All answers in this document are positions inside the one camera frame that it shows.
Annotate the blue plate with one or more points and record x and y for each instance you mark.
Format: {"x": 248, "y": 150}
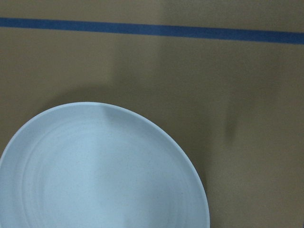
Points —
{"x": 96, "y": 165}

